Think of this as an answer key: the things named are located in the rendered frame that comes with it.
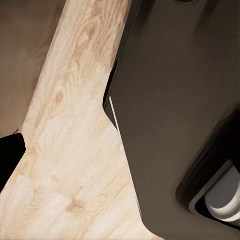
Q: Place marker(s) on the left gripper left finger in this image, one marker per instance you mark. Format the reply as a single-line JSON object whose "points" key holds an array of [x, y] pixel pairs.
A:
{"points": [[12, 149]]}

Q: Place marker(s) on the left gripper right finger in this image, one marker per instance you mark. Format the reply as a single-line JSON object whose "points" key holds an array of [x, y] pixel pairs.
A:
{"points": [[232, 149]]}

